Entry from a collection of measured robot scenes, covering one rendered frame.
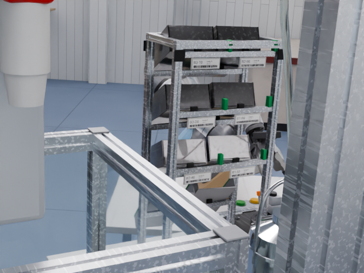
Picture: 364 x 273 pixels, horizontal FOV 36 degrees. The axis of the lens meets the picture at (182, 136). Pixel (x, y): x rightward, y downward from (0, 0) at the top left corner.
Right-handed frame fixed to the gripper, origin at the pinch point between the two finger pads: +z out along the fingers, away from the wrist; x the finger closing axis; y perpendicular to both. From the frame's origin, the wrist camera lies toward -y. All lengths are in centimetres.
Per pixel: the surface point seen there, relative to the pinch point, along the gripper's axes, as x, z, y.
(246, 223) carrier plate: 7.5, 10.9, 16.6
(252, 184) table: -36, -21, 65
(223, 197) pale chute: 24.1, 5.7, -0.8
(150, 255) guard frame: 97, 44, -100
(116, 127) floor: -124, -246, 419
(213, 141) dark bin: 35.2, -4.3, -23.0
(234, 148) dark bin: 29.1, -1.5, -23.0
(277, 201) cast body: -0.2, 8.2, 5.3
